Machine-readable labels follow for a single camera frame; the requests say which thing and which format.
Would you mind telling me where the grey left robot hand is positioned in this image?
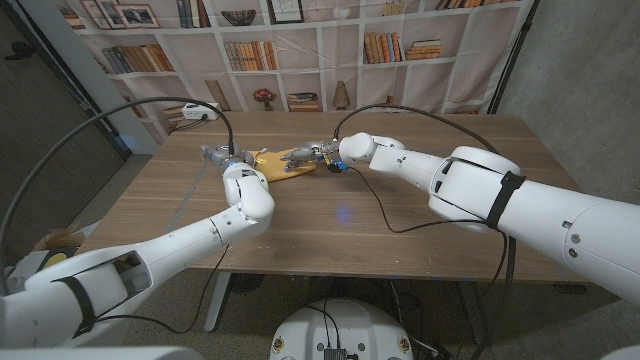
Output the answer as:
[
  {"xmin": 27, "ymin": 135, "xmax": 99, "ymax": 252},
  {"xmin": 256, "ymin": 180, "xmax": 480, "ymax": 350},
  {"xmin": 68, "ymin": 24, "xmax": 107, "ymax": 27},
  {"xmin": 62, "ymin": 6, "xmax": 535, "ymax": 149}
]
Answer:
[{"xmin": 199, "ymin": 143, "xmax": 256, "ymax": 174}]

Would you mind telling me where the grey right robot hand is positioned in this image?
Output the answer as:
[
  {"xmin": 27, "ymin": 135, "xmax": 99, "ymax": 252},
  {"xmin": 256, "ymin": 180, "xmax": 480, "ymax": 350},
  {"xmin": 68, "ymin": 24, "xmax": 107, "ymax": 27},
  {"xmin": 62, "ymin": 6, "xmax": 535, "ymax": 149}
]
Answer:
[{"xmin": 279, "ymin": 139, "xmax": 344, "ymax": 174}]

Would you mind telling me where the yellow felt sheet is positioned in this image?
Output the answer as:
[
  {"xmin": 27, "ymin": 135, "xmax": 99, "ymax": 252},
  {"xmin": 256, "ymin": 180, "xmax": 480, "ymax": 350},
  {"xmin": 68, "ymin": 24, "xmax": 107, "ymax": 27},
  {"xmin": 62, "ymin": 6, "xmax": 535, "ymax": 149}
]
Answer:
[{"xmin": 247, "ymin": 148, "xmax": 319, "ymax": 184}]

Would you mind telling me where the white power strip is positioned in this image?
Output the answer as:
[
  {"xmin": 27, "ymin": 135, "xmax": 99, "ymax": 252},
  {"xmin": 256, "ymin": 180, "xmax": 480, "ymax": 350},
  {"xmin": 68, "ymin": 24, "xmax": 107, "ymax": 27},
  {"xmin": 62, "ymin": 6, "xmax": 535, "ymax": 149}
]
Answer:
[{"xmin": 180, "ymin": 102, "xmax": 223, "ymax": 122}]

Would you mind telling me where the printed bookshelf backdrop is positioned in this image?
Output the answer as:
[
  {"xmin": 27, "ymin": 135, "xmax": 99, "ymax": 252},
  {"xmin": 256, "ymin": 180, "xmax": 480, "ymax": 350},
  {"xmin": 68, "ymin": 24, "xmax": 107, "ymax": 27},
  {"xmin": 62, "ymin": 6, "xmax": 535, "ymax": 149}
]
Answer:
[{"xmin": 52, "ymin": 0, "xmax": 539, "ymax": 146}]

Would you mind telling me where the grey table leg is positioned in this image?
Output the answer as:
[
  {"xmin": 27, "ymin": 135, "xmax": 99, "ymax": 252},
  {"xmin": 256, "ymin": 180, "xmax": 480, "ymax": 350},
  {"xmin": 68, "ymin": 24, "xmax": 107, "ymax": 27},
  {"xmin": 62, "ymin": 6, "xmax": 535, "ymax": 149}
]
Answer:
[
  {"xmin": 457, "ymin": 279, "xmax": 491, "ymax": 347},
  {"xmin": 203, "ymin": 272, "xmax": 234, "ymax": 334}
]

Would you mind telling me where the white robot torso base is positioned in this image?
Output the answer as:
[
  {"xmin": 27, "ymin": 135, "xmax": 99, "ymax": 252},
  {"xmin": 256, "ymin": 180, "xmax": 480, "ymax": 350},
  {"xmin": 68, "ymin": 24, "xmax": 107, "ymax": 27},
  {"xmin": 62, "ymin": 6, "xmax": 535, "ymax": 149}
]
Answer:
[{"xmin": 268, "ymin": 298, "xmax": 415, "ymax": 360}]

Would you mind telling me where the brown cardboard box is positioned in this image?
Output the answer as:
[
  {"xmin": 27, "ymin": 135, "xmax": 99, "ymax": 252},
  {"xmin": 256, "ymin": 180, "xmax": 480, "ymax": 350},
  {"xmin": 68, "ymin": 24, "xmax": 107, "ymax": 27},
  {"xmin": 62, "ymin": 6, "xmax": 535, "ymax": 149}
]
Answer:
[{"xmin": 32, "ymin": 227, "xmax": 99, "ymax": 252}]

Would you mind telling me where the white panel with yellow patches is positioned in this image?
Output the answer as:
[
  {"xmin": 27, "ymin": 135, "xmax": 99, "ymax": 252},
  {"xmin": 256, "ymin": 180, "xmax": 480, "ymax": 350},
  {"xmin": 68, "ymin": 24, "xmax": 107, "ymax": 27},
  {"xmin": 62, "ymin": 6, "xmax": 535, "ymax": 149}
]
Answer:
[{"xmin": 4, "ymin": 244, "xmax": 82, "ymax": 281}]

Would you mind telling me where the black backdrop stand pole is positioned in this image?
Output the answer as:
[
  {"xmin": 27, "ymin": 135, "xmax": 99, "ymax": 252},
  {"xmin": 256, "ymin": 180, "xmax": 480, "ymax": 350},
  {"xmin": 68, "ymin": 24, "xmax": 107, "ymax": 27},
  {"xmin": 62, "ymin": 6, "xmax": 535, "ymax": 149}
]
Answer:
[{"xmin": 487, "ymin": 0, "xmax": 541, "ymax": 115}]

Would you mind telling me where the black power strip cable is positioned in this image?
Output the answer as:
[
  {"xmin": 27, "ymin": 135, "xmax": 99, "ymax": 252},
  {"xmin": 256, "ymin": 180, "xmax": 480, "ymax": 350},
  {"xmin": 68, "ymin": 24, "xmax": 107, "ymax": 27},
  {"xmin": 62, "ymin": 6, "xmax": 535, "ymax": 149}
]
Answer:
[{"xmin": 172, "ymin": 115, "xmax": 209, "ymax": 133}]

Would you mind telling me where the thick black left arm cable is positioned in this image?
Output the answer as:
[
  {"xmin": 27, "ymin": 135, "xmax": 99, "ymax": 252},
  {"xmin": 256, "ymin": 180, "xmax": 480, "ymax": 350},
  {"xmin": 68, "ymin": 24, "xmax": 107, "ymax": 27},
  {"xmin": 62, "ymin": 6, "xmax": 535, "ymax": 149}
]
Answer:
[{"xmin": 0, "ymin": 96, "xmax": 236, "ymax": 296}]

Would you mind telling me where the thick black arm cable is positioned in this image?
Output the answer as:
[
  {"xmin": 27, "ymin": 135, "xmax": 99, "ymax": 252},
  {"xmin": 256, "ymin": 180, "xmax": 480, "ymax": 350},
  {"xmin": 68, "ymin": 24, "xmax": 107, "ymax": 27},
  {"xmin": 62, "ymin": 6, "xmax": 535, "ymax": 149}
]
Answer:
[
  {"xmin": 332, "ymin": 103, "xmax": 500, "ymax": 155},
  {"xmin": 0, "ymin": 96, "xmax": 236, "ymax": 296}
]

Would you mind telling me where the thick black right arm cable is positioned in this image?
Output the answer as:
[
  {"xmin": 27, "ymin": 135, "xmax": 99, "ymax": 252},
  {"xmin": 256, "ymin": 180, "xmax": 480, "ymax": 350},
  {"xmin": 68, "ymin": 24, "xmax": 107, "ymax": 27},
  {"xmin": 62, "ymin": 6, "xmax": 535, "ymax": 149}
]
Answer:
[{"xmin": 332, "ymin": 103, "xmax": 500, "ymax": 155}]

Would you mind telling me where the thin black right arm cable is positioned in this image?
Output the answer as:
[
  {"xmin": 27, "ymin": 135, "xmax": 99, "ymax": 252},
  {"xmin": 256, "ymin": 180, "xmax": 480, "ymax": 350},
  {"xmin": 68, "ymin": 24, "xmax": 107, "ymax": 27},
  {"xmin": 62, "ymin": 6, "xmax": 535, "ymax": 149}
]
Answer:
[{"xmin": 347, "ymin": 166, "xmax": 509, "ymax": 351}]

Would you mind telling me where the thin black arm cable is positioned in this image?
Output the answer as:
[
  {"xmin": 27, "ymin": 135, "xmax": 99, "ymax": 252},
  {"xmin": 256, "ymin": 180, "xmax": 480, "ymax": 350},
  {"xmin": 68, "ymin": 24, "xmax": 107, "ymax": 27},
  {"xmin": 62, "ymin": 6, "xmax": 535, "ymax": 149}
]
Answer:
[
  {"xmin": 92, "ymin": 243, "xmax": 231, "ymax": 335},
  {"xmin": 347, "ymin": 166, "xmax": 509, "ymax": 351}
]

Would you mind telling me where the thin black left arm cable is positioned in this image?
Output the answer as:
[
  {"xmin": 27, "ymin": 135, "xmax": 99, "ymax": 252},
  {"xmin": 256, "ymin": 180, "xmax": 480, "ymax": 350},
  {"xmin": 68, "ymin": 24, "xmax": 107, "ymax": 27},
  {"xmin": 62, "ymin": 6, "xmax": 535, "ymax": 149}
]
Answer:
[{"xmin": 92, "ymin": 243, "xmax": 231, "ymax": 335}]

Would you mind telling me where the black door handle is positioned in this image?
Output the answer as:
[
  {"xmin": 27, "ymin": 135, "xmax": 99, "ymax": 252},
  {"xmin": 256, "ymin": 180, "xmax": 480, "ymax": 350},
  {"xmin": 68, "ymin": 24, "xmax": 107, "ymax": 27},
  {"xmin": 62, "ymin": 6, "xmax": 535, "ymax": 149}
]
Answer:
[{"xmin": 4, "ymin": 40, "xmax": 36, "ymax": 62}]

